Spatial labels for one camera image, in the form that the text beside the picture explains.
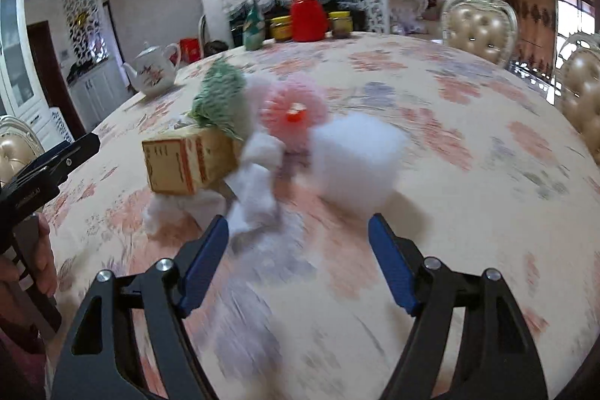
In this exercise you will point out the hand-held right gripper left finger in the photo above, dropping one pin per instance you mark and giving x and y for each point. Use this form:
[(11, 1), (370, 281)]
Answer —
[(206, 269)]

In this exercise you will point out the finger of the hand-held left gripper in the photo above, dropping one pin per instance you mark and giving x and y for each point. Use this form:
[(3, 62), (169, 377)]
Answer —
[(75, 149)]

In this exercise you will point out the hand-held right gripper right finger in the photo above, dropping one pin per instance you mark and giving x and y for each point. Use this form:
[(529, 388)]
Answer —
[(391, 269)]

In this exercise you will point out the white tissue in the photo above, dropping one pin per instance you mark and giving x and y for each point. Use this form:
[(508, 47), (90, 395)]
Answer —
[(255, 189)]

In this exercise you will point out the yellow cardboard box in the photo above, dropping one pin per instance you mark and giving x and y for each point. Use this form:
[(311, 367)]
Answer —
[(187, 165)]

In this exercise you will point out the white foam block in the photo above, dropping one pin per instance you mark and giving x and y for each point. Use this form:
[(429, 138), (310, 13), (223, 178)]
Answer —
[(358, 161)]

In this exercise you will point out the green white woven cloth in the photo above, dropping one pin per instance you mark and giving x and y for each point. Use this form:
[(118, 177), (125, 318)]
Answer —
[(220, 95)]

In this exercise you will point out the small red cap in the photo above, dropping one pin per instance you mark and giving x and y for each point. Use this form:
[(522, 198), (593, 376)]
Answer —
[(294, 115)]

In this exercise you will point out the person's left forearm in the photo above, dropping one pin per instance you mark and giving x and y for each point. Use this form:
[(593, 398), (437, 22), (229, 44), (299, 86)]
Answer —
[(18, 362)]

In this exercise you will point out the person's left hand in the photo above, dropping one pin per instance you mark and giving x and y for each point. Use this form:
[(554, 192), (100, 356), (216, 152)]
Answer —
[(46, 254)]

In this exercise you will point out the gold tufted ornate chair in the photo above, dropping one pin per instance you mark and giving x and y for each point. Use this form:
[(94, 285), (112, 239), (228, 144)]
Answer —
[(478, 27), (14, 147), (581, 90)]

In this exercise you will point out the white kitchen cabinet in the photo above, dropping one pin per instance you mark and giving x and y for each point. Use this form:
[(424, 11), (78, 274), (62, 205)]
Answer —
[(101, 93)]

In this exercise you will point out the brown wooden door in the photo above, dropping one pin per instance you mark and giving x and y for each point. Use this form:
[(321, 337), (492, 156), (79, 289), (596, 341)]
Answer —
[(51, 72)]

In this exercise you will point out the white glass display cabinet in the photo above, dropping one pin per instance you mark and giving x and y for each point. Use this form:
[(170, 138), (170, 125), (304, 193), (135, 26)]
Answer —
[(16, 62)]

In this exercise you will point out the white floral teapot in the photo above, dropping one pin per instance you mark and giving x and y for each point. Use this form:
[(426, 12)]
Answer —
[(152, 74)]

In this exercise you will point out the floral tablecloth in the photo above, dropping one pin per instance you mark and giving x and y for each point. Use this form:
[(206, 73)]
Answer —
[(468, 175)]

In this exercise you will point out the red box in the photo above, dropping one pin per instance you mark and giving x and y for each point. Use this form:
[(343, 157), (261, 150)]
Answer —
[(189, 51)]

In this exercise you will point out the green glass bottle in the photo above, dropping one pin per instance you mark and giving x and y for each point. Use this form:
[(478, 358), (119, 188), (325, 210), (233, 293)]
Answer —
[(254, 32)]

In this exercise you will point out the yellow-lidded jar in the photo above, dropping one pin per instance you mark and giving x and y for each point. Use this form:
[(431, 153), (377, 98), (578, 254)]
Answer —
[(340, 25), (281, 30)]

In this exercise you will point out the dark wooden sideboard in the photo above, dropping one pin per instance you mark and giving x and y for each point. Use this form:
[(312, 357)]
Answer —
[(276, 13)]

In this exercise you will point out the cream patterned sofa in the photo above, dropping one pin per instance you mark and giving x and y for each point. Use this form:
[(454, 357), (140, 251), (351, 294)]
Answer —
[(408, 18)]

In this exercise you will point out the red thermos jug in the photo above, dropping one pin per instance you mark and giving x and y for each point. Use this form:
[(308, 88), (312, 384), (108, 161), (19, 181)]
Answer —
[(307, 18)]

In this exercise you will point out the brown curtain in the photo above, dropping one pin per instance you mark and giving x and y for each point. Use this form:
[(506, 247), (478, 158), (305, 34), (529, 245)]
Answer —
[(527, 11)]

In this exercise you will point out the window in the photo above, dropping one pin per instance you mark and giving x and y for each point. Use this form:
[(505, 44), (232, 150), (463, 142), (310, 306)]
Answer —
[(576, 15)]

